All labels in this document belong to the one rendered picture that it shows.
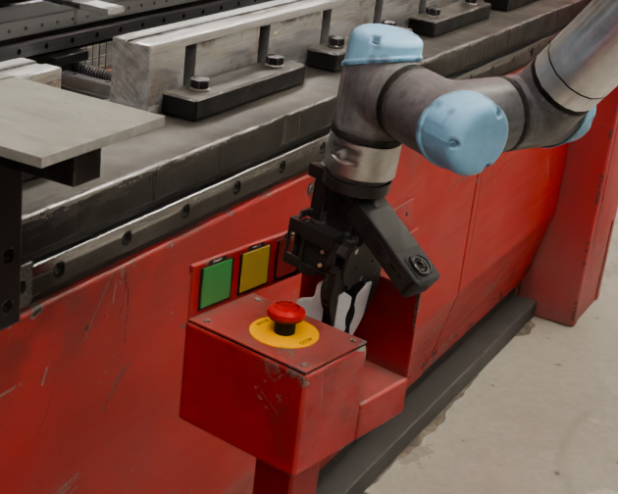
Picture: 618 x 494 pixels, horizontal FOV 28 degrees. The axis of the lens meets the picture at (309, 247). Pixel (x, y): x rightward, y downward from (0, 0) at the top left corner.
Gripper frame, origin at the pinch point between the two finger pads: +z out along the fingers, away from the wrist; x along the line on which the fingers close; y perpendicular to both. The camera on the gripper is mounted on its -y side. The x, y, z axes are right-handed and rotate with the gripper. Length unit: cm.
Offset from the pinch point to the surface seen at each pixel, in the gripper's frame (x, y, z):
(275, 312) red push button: 11.4, 1.3, -7.4
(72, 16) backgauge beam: -23, 71, -14
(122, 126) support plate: 25.0, 12.2, -25.8
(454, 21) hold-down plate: -102, 52, -12
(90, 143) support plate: 30.3, 10.6, -25.7
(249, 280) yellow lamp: 5.9, 9.2, -5.9
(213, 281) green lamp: 11.9, 9.4, -7.4
